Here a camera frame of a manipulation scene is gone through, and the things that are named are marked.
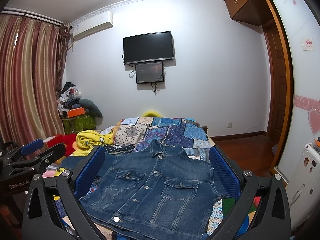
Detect white sliding door with hearts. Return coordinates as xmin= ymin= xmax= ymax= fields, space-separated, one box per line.
xmin=272 ymin=0 xmax=319 ymax=180

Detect colourful fleece blanket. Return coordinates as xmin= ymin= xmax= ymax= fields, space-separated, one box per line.
xmin=222 ymin=196 xmax=261 ymax=238

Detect white air conditioner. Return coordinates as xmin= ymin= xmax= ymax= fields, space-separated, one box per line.
xmin=72 ymin=11 xmax=113 ymax=41

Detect white suitcase with stickers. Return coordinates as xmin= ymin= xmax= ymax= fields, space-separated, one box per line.
xmin=286 ymin=143 xmax=319 ymax=230

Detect striped red curtain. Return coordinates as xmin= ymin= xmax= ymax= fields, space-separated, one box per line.
xmin=1 ymin=14 xmax=71 ymax=145

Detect orange box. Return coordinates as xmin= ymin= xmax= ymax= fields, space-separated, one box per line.
xmin=67 ymin=107 xmax=85 ymax=118

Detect small black wall monitor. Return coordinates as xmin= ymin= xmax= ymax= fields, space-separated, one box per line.
xmin=136 ymin=62 xmax=164 ymax=84

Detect blue patchwork quilt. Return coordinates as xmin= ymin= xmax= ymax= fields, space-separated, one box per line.
xmin=53 ymin=115 xmax=251 ymax=240

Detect yellow cartoon blanket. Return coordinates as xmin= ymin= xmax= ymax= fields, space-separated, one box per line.
xmin=72 ymin=130 xmax=113 ymax=157

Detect black wall television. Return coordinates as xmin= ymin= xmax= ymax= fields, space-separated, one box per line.
xmin=123 ymin=31 xmax=174 ymax=64

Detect wooden door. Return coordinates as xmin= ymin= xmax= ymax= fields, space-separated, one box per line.
xmin=263 ymin=22 xmax=286 ymax=144

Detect wooden wardrobe cabinet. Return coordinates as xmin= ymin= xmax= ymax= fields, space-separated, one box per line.
xmin=224 ymin=0 xmax=293 ymax=173

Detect blue denim jacket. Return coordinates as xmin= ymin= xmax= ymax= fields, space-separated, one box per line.
xmin=58 ymin=139 xmax=228 ymax=240

